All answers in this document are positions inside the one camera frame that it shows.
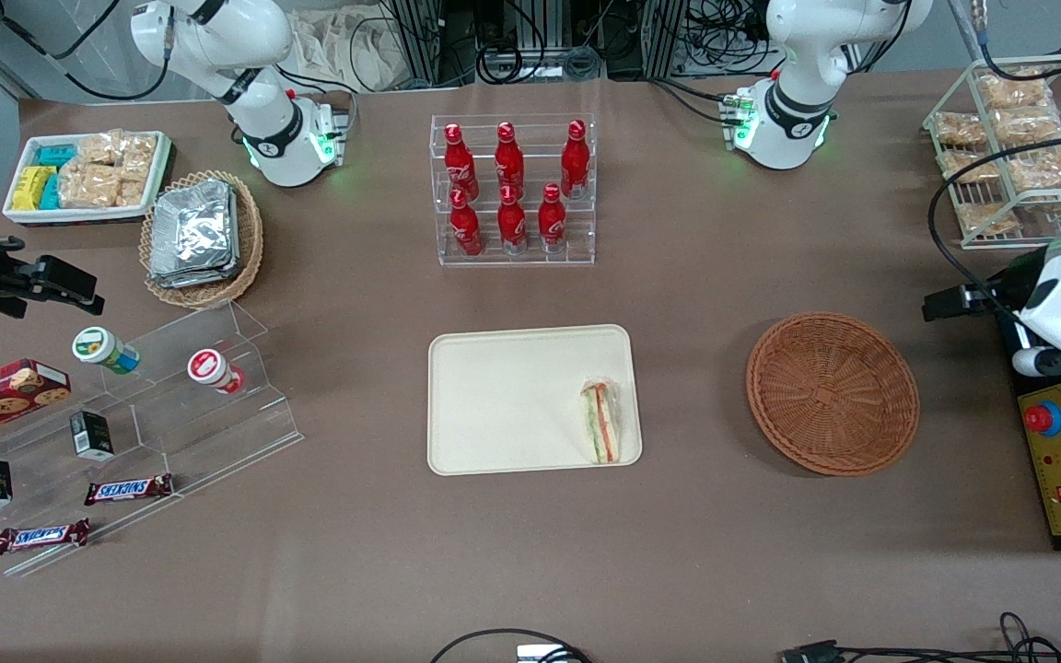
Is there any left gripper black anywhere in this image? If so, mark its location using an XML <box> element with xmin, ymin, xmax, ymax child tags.
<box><xmin>922</xmin><ymin>281</ymin><xmax>1021</xmax><ymax>321</ymax></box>

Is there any triangle sandwich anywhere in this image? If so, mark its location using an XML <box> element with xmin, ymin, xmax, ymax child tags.
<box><xmin>580</xmin><ymin>378</ymin><xmax>624</xmax><ymax>465</ymax></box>

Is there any white rectangular snack tray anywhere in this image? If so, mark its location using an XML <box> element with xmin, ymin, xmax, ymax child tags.
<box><xmin>2</xmin><ymin>131</ymin><xmax>172</xmax><ymax>227</ymax></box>

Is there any brown round wicker basket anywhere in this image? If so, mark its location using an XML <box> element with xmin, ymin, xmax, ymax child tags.
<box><xmin>745</xmin><ymin>312</ymin><xmax>921</xmax><ymax>477</ymax></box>

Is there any light tan wicker basket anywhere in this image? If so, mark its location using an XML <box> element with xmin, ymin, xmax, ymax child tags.
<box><xmin>139</xmin><ymin>170</ymin><xmax>264</xmax><ymax>309</ymax></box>

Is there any beige plastic tray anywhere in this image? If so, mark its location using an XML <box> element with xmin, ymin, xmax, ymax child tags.
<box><xmin>426</xmin><ymin>323</ymin><xmax>644</xmax><ymax>477</ymax></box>

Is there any green lid white cup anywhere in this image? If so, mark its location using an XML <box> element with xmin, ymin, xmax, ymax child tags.
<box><xmin>71</xmin><ymin>326</ymin><xmax>141</xmax><ymax>375</ymax></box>

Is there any clear bagged fried snack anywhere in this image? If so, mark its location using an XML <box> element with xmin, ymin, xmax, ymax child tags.
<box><xmin>977</xmin><ymin>69</ymin><xmax>1052</xmax><ymax>111</ymax></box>
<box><xmin>936</xmin><ymin>112</ymin><xmax>987</xmax><ymax>148</ymax></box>
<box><xmin>959</xmin><ymin>203</ymin><xmax>1020</xmax><ymax>236</ymax></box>
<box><xmin>1005</xmin><ymin>138</ymin><xmax>1061</xmax><ymax>194</ymax></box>
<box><xmin>991</xmin><ymin>106</ymin><xmax>1061</xmax><ymax>144</ymax></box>
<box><xmin>940</xmin><ymin>150</ymin><xmax>1001</xmax><ymax>185</ymax></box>

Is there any yellow snack pack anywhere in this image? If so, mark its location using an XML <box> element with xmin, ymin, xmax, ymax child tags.
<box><xmin>12</xmin><ymin>166</ymin><xmax>57</xmax><ymax>211</ymax></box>

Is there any silver foil pouch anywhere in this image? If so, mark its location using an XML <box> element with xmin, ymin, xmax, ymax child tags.
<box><xmin>151</xmin><ymin>180</ymin><xmax>239</xmax><ymax>277</ymax></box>
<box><xmin>148</xmin><ymin>262</ymin><xmax>241</xmax><ymax>289</ymax></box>

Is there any red tartan cookie box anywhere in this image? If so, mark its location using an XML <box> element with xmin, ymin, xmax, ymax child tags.
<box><xmin>0</xmin><ymin>358</ymin><xmax>72</xmax><ymax>450</ymax></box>

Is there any red lid white cup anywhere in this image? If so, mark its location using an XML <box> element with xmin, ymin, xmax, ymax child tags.
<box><xmin>187</xmin><ymin>348</ymin><xmax>246</xmax><ymax>395</ymax></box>

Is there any clear acrylic stepped shelf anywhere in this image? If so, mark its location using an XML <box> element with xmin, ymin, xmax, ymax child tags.
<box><xmin>0</xmin><ymin>299</ymin><xmax>304</xmax><ymax>579</ymax></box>

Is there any brown Snickers bar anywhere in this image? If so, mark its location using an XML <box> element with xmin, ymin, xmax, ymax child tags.
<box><xmin>84</xmin><ymin>473</ymin><xmax>174</xmax><ymax>506</ymax></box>
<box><xmin>0</xmin><ymin>518</ymin><xmax>91</xmax><ymax>555</ymax></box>

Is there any white crumpled cloth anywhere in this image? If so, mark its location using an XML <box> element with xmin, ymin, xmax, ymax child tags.
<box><xmin>286</xmin><ymin>7</ymin><xmax>402</xmax><ymax>93</ymax></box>

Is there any red cola bottle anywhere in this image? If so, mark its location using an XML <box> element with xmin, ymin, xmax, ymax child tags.
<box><xmin>449</xmin><ymin>189</ymin><xmax>484</xmax><ymax>257</ymax></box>
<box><xmin>560</xmin><ymin>119</ymin><xmax>591</xmax><ymax>199</ymax></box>
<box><xmin>538</xmin><ymin>182</ymin><xmax>568</xmax><ymax>254</ymax></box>
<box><xmin>443</xmin><ymin>122</ymin><xmax>479</xmax><ymax>199</ymax></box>
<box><xmin>497</xmin><ymin>184</ymin><xmax>528</xmax><ymax>255</ymax></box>
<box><xmin>495</xmin><ymin>121</ymin><xmax>526</xmax><ymax>194</ymax></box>

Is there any clear acrylic bottle rack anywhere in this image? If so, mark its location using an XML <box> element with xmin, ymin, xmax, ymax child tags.
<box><xmin>429</xmin><ymin>113</ymin><xmax>598</xmax><ymax>268</ymax></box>

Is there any white wire rack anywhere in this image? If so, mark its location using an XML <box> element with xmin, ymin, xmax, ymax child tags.
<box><xmin>922</xmin><ymin>53</ymin><xmax>1061</xmax><ymax>251</ymax></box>

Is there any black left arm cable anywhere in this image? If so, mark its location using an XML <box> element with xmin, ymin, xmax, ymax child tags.
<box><xmin>928</xmin><ymin>134</ymin><xmax>1061</xmax><ymax>323</ymax></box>

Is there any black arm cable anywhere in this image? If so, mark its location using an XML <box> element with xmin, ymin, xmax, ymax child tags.
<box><xmin>928</xmin><ymin>134</ymin><xmax>1061</xmax><ymax>323</ymax></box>
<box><xmin>0</xmin><ymin>0</ymin><xmax>172</xmax><ymax>102</ymax></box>

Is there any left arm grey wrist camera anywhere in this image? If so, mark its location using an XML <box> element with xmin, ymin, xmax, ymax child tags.
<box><xmin>1012</xmin><ymin>346</ymin><xmax>1061</xmax><ymax>378</ymax></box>

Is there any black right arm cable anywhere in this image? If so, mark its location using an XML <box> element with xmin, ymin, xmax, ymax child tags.
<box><xmin>0</xmin><ymin>0</ymin><xmax>172</xmax><ymax>102</ymax></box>

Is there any black cable with grey plug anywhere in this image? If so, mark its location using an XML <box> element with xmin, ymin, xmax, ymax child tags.
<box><xmin>963</xmin><ymin>0</ymin><xmax>1061</xmax><ymax>82</ymax></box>

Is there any black coiled cable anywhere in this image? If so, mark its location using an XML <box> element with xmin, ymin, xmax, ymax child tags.
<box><xmin>998</xmin><ymin>612</ymin><xmax>1061</xmax><ymax>663</ymax></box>

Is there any black cable bundle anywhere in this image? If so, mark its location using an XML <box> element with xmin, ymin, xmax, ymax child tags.
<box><xmin>687</xmin><ymin>0</ymin><xmax>771</xmax><ymax>75</ymax></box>

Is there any black cable connector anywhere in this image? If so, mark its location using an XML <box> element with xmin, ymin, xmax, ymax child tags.
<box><xmin>779</xmin><ymin>640</ymin><xmax>843</xmax><ymax>663</ymax></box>

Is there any aluminium frame post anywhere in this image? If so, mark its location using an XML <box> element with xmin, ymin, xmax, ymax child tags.
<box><xmin>392</xmin><ymin>0</ymin><xmax>444</xmax><ymax>88</ymax></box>
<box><xmin>646</xmin><ymin>0</ymin><xmax>688</xmax><ymax>79</ymax></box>

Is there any black looped cable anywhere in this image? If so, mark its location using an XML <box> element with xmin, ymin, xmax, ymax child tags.
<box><xmin>429</xmin><ymin>629</ymin><xmax>591</xmax><ymax>663</ymax></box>

